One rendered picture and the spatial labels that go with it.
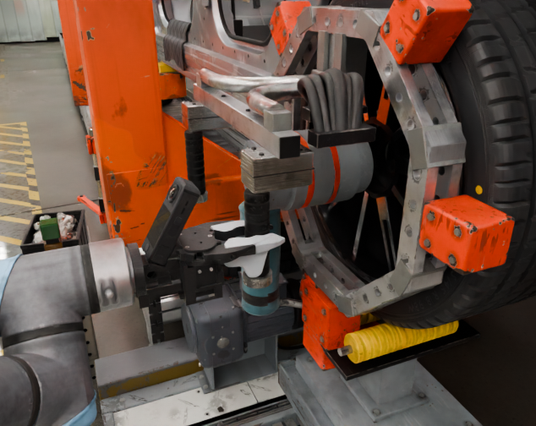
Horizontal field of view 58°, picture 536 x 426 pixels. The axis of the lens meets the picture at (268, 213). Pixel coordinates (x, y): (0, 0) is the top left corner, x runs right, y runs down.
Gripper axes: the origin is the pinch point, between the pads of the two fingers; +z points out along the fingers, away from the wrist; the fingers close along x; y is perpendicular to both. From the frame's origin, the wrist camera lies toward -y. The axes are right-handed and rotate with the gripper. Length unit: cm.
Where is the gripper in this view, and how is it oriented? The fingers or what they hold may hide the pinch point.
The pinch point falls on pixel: (270, 230)
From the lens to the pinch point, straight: 70.5
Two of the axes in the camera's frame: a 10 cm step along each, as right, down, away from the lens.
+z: 9.2, -1.6, 3.5
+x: 3.9, 3.8, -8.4
